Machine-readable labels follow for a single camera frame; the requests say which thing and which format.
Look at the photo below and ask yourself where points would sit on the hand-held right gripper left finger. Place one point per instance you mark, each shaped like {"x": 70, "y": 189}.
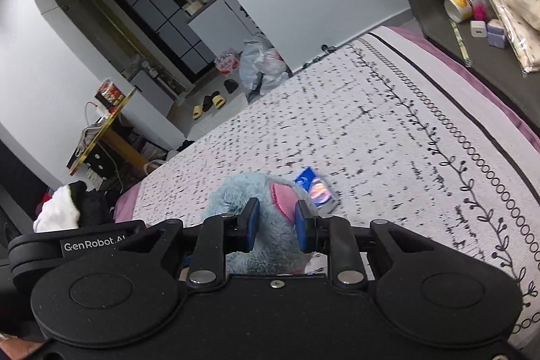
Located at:
{"x": 252, "y": 225}

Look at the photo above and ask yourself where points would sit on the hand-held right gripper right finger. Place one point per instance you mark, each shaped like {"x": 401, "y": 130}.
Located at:
{"x": 301, "y": 229}

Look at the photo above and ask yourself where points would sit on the grey pink paw plush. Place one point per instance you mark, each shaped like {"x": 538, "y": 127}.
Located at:
{"x": 236, "y": 195}

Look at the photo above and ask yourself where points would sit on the white fluffy cloth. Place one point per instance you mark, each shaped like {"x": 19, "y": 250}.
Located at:
{"x": 57, "y": 210}

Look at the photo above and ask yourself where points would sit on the blue tissue pack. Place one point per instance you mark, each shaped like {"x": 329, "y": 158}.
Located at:
{"x": 314, "y": 185}

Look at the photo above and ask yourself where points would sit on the black cloth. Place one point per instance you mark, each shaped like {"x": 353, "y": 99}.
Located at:
{"x": 95, "y": 204}

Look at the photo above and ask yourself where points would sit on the black storage box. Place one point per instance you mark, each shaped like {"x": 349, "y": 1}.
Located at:
{"x": 101, "y": 164}

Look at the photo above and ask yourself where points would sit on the yellow slippers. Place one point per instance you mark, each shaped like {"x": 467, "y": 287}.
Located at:
{"x": 219, "y": 117}

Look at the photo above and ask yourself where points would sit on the grey cloth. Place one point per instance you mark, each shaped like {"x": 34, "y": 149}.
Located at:
{"x": 88, "y": 138}

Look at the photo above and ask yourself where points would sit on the yellow slipper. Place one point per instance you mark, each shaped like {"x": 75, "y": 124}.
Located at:
{"x": 219, "y": 101}
{"x": 198, "y": 112}

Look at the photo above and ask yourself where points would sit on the oval table with yellow edge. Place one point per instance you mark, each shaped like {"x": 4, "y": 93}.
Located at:
{"x": 126, "y": 151}

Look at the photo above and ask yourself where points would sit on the black slipper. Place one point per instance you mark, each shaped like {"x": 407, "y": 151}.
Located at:
{"x": 231, "y": 86}
{"x": 209, "y": 102}

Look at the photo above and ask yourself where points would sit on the white plastic bag red print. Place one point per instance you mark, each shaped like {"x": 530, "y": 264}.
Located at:
{"x": 274, "y": 67}

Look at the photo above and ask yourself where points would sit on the large white plastic bag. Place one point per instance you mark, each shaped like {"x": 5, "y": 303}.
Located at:
{"x": 253, "y": 60}

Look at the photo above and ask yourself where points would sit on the red-white snack bag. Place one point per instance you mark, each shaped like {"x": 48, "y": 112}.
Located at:
{"x": 227, "y": 61}

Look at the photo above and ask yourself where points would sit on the red snack packages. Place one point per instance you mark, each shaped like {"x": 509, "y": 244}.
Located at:
{"x": 109, "y": 94}

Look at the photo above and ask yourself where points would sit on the white cabinet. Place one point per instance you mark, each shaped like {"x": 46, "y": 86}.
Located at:
{"x": 223, "y": 18}

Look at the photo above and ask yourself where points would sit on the black panelled door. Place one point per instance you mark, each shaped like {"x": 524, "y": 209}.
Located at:
{"x": 168, "y": 27}

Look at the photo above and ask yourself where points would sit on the dark grey bench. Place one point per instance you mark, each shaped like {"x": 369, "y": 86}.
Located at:
{"x": 485, "y": 69}

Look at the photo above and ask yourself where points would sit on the yellow green ruler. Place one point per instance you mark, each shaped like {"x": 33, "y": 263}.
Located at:
{"x": 460, "y": 43}

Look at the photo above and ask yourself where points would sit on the white charger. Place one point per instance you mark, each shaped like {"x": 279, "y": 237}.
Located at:
{"x": 478, "y": 29}

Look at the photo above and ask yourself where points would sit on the yellow white cup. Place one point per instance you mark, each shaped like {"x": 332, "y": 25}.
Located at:
{"x": 462, "y": 5}

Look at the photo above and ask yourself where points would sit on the purple cube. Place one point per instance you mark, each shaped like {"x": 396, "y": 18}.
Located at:
{"x": 496, "y": 34}

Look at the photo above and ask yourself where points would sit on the pink fluffy ball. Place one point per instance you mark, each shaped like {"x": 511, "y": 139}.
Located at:
{"x": 481, "y": 10}

